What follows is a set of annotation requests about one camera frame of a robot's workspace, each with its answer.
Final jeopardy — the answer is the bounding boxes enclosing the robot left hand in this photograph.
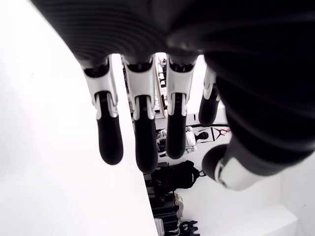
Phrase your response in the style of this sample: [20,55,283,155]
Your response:
[31,0,315,192]

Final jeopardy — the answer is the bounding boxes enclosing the white humanoid robot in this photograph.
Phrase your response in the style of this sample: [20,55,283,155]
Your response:
[157,126,199,158]

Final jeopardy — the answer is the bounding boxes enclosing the black backpack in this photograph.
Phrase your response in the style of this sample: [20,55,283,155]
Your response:
[151,160,207,190]

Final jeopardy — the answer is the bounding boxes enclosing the black equipment cases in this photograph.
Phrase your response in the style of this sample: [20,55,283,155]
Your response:
[145,189,182,236]

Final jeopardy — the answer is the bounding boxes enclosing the black glove-like object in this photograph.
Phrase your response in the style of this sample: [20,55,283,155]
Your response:
[181,220,200,236]

